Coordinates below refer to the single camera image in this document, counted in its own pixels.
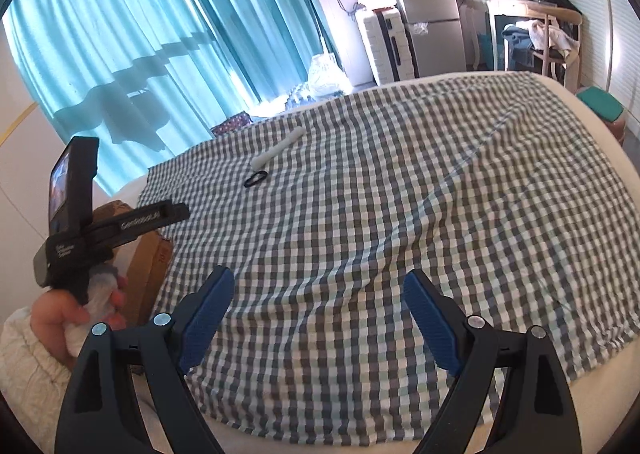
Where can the grey checked blanket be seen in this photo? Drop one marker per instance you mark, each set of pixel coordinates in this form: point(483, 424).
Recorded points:
point(375, 209)

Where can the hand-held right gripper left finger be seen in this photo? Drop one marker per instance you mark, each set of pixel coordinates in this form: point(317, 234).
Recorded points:
point(210, 314)

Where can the person's left forearm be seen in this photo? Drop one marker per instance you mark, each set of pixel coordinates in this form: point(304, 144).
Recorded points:
point(25, 374)

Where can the cardboard box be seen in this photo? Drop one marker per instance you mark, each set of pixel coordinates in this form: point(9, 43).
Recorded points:
point(150, 264)

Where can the blue checked cloth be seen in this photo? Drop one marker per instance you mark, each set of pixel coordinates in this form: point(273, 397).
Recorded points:
point(300, 94)

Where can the teal curtain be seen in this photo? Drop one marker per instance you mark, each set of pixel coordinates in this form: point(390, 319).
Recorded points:
point(150, 34)

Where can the silver fridge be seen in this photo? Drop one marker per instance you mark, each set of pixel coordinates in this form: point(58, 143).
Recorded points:
point(432, 34)

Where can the person's left hand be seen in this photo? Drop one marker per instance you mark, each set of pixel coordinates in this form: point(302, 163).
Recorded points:
point(52, 319)

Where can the black cloth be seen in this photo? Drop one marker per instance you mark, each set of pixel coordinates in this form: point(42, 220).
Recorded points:
point(557, 2)

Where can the wooden dressing desk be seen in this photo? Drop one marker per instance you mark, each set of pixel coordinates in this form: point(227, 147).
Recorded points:
point(510, 4)

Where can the wooden chair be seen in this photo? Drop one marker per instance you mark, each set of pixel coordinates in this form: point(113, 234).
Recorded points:
point(555, 59)

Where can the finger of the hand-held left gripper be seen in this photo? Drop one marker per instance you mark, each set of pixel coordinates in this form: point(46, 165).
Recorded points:
point(175, 211)

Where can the teal stool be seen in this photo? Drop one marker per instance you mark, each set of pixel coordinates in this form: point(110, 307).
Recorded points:
point(600, 107)

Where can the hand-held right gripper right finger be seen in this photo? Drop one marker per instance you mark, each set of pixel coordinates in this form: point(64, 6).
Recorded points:
point(430, 324)

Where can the dark patterned cloth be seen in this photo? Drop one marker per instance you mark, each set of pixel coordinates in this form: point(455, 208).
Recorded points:
point(230, 124)

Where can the white stick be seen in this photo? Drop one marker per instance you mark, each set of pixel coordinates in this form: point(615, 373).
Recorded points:
point(277, 149)

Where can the white clothing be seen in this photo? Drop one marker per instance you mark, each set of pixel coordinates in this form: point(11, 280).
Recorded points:
point(545, 34)

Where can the white plastic bag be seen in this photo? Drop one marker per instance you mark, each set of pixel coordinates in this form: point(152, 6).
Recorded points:
point(327, 74)

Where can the white suitcase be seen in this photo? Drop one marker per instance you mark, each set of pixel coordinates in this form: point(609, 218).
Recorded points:
point(380, 49)

